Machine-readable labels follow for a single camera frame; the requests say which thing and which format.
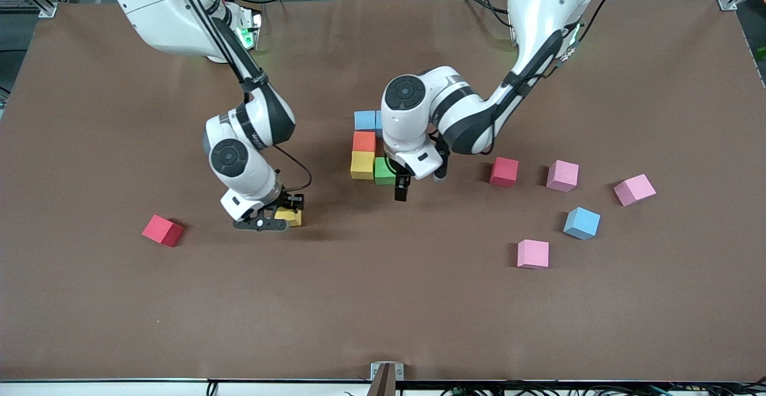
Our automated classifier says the pink foam cube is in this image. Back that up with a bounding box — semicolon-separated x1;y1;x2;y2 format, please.
516;239;550;270
546;159;580;193
613;173;657;208

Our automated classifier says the green foam cube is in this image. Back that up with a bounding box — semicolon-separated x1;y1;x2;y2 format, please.
375;157;397;185

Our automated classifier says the red foam cube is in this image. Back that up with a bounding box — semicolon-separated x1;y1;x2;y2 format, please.
141;214;186;248
489;156;520;188

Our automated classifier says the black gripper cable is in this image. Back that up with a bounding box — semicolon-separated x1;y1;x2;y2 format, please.
272;144;314;195

